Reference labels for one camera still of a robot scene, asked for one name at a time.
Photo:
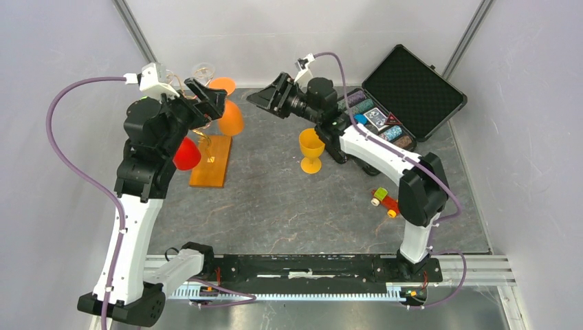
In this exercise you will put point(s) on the black poker chip case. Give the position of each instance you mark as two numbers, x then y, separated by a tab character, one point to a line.
403	101

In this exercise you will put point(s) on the gold wire wine glass rack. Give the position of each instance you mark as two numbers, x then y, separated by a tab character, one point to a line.
202	132

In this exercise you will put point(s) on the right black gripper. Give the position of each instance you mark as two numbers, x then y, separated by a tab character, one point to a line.
269	97

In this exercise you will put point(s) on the yellow plastic wine glass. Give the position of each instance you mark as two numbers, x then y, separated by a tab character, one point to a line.
311	148

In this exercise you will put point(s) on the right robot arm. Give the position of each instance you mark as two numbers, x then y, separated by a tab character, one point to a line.
420	180

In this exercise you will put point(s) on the clear wine glass right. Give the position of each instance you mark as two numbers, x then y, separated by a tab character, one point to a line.
204	73

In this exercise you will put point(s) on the red toy brick car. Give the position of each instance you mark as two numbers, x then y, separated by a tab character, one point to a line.
380	197

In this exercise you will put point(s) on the orange plastic wine glass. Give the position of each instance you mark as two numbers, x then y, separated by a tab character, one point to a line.
231	123

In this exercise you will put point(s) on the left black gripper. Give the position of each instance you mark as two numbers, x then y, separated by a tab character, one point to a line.
210	106

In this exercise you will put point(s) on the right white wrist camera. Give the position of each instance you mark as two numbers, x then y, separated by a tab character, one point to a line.
304	74

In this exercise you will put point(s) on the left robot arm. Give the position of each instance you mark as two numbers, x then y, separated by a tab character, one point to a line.
156	126

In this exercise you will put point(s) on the red plastic wine glass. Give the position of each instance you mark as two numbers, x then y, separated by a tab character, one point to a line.
187	155

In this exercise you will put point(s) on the wooden rack base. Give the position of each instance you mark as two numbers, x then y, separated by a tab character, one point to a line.
215	156

